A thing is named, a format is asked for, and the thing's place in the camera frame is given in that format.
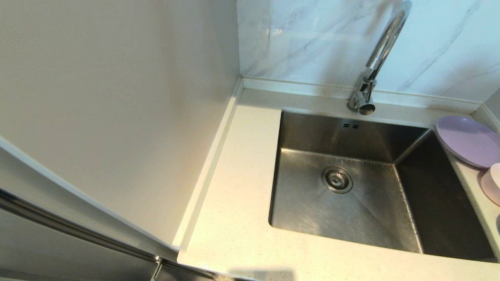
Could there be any chrome gooseneck kitchen faucet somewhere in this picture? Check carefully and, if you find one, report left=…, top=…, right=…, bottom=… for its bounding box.
left=348, top=0, right=413, bottom=116

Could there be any purple plastic plate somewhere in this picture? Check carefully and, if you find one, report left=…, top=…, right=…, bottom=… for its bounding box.
left=436, top=115, right=500, bottom=169

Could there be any stainless steel sink basin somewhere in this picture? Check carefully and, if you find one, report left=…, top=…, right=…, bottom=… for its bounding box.
left=269, top=109, right=498, bottom=263

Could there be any round metal drain strainer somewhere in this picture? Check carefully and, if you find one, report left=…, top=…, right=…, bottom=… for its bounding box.
left=321, top=166, right=354, bottom=194

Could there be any pink plastic cup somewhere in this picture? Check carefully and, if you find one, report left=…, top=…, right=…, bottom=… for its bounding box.
left=480, top=163, right=500, bottom=206

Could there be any chrome refrigerator door handle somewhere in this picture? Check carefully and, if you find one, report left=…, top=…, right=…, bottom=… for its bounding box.
left=0, top=189, right=163, bottom=281

